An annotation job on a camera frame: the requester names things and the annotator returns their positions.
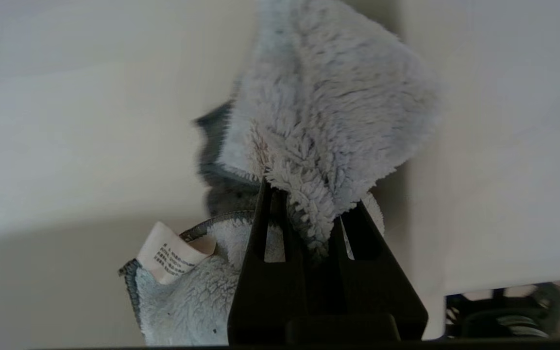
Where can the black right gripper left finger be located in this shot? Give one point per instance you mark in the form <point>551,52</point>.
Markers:
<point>260,291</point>

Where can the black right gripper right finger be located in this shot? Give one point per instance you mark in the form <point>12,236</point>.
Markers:
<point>377,291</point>

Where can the grey fluffy microfiber cloth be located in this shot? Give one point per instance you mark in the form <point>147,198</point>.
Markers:
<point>328,97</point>

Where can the black wheeled robot base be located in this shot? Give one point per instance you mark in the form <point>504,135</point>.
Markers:
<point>498,316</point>

